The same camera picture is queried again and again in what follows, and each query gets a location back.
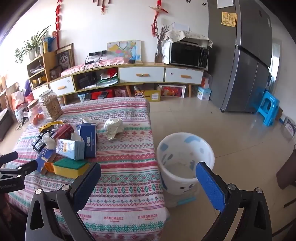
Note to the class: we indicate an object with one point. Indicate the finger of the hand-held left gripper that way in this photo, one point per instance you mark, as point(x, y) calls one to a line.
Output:
point(10, 157)
point(25, 168)

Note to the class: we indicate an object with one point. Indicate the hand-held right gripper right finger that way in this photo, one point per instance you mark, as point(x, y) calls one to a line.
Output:
point(210, 185)

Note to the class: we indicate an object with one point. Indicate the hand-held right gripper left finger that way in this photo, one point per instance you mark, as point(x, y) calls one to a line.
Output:
point(87, 185)

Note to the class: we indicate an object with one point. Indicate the black plastic tray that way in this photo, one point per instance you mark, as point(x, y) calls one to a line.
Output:
point(38, 144)

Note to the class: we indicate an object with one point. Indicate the white bin with blue pattern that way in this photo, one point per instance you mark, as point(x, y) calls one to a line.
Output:
point(203, 150)

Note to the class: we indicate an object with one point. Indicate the white and blue milk carton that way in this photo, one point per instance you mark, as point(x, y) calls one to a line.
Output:
point(69, 148)

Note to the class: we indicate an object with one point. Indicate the blue tissue box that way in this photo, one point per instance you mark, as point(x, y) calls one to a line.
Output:
point(89, 139)

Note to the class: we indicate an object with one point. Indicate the yellow wrapper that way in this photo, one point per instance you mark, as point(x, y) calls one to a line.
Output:
point(49, 125)

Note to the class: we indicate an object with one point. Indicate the red drink can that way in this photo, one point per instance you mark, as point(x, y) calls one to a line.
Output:
point(63, 131)

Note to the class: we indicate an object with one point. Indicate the blue paper box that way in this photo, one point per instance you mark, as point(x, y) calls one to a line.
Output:
point(43, 158)

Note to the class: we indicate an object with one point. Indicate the orange wrapper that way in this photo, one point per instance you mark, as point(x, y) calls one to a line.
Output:
point(48, 167)

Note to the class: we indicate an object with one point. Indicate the yellow and green sponge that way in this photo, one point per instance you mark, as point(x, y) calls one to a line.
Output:
point(69, 169)

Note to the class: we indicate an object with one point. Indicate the clear plastic container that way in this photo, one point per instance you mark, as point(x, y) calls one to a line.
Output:
point(182, 199)

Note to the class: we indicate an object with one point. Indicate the white tissue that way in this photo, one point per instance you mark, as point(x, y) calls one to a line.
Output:
point(49, 141)

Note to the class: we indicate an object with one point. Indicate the table with patterned cloth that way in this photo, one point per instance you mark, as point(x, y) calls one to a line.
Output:
point(124, 162)

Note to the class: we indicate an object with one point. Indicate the glass jar with cork lid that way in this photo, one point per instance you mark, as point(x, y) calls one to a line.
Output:
point(35, 113)

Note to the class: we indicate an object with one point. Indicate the glass jar with snacks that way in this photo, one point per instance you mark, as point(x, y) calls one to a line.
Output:
point(53, 106)

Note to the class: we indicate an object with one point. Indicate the white cabinet drawer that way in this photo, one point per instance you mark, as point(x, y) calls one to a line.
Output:
point(141, 74)
point(62, 87)
point(183, 76)

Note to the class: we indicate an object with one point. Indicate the blue and white box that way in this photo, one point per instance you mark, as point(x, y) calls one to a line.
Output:
point(204, 93)

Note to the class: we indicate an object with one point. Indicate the blue plastic stool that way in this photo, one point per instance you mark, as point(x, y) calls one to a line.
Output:
point(268, 109)

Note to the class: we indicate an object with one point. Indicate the pink box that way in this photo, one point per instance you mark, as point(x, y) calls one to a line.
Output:
point(119, 92)

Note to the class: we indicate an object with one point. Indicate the small framed print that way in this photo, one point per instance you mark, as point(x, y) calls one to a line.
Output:
point(290, 127)

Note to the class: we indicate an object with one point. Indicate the storage box with red print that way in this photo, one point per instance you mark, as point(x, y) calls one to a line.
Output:
point(172, 91)

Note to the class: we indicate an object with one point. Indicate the orange and white box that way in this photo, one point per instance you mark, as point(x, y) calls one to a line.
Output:
point(206, 82)

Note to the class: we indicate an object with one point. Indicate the black electronic device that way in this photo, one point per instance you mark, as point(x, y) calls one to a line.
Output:
point(86, 81)

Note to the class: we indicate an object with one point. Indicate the wooden shelf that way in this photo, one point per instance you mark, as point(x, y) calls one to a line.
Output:
point(49, 60)

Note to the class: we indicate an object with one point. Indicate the green and red bags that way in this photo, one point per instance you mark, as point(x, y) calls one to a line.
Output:
point(107, 78)

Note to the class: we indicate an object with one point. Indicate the yellow cardboard box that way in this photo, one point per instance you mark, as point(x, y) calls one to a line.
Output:
point(150, 94)

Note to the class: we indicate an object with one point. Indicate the wooden framed picture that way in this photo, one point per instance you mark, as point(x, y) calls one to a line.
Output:
point(64, 58)

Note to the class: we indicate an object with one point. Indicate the green potted plant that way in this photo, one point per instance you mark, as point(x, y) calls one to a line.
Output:
point(32, 45)

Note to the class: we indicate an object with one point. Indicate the grey refrigerator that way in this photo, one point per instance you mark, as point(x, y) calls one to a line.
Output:
point(242, 69)

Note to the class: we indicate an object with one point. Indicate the power strip with chargers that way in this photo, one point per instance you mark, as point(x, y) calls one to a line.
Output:
point(98, 53)

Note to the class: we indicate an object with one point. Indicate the black microwave oven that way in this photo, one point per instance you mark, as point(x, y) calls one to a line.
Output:
point(187, 54)

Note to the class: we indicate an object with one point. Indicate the wooden TV cabinet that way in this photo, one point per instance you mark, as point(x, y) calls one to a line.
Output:
point(148, 65)

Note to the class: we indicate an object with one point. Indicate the glass vase with twigs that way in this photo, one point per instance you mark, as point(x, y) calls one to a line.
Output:
point(158, 54)

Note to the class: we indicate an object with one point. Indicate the floral cloth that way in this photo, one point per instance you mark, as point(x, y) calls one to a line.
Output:
point(185, 35)

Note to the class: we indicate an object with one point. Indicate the yellow paper note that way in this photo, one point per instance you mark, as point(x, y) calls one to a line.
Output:
point(229, 19)

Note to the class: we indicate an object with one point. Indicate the red knot tassel decoration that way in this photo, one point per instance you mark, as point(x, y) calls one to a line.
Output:
point(155, 23)

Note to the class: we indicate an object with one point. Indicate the white paper sheet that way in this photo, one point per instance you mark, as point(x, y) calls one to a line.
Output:
point(225, 3)

